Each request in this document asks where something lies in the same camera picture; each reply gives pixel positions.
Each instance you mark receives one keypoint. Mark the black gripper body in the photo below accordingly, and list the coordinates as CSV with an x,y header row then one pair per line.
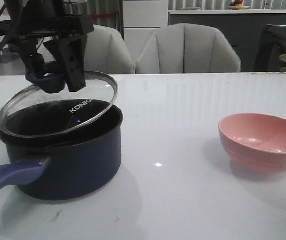
x,y
37,27

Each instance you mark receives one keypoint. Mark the fruit bowl on counter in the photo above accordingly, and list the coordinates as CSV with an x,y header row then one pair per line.
x,y
238,5

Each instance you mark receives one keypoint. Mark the left grey upholstered chair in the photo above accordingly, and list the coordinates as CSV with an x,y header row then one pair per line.
x,y
105,52

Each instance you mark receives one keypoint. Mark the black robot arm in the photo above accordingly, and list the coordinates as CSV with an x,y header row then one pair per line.
x,y
18,8

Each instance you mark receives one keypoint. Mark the grey kitchen counter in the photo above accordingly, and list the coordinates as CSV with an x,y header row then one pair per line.
x,y
258,36

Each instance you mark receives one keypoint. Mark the dark blue saucepan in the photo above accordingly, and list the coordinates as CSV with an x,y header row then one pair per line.
x,y
67,167

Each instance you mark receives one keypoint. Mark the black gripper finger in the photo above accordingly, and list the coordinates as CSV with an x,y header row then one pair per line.
x,y
69,60
33,61

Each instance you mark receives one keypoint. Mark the grey upholstered chair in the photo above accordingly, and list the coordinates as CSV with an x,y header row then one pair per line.
x,y
187,49
105,52

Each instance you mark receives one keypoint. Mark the glass pot lid blue knob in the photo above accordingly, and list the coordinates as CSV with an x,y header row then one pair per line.
x,y
33,113

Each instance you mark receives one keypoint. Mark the pink bowl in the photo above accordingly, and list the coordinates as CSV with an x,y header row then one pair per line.
x,y
255,141

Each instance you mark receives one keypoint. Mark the right grey upholstered chair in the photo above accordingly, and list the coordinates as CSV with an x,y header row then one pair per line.
x,y
187,49

